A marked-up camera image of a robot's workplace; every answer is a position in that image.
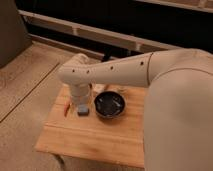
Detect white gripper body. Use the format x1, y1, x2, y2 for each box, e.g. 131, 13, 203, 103
69, 84, 91, 108

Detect white shelf rail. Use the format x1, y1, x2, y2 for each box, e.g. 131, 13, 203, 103
19, 10, 179, 52

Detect red chili pepper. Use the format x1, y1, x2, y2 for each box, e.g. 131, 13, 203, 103
64, 102, 70, 117

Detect black ceramic bowl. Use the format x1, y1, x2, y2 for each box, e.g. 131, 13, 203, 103
94, 91, 125, 119

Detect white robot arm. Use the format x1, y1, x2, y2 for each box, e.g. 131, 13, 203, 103
59, 48, 213, 171

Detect wooden side table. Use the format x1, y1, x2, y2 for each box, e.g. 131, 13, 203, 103
35, 85, 146, 168

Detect blue sponge block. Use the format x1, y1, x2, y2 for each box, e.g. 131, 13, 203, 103
77, 104, 89, 116

